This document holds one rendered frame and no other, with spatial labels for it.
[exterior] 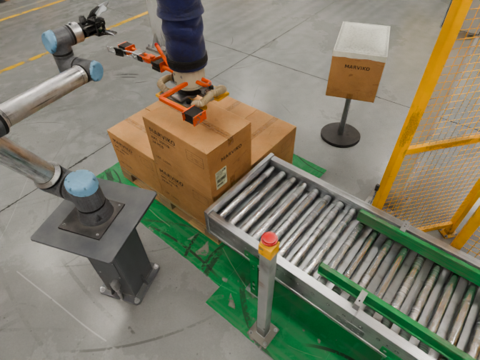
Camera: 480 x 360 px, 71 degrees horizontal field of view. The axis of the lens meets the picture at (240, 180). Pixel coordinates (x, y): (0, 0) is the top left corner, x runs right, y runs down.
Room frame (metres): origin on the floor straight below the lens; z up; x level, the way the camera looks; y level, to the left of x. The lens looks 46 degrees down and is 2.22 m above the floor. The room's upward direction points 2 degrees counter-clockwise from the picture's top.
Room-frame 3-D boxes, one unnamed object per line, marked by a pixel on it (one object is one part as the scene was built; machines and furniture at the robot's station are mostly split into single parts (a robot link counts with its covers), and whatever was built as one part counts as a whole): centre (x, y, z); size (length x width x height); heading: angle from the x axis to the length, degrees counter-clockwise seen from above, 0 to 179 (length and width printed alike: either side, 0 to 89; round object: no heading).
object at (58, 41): (1.56, 0.81, 1.58); 0.12 x 0.09 x 0.10; 139
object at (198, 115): (1.40, 0.22, 1.25); 0.09 x 0.08 x 0.05; 139
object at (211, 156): (1.81, 0.27, 0.74); 0.60 x 0.40 x 0.40; 48
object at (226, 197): (1.57, -0.01, 0.58); 0.70 x 0.03 x 0.06; 139
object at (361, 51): (2.75, -1.05, 0.82); 0.60 x 0.40 x 0.40; 160
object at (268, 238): (0.81, -0.11, 1.02); 0.07 x 0.07 x 0.04
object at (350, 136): (2.75, -1.05, 0.31); 0.40 x 0.40 x 0.62
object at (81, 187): (1.21, 0.81, 0.95); 0.17 x 0.15 x 0.18; 65
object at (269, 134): (2.24, 0.30, 0.34); 1.20 x 1.00 x 0.40; 49
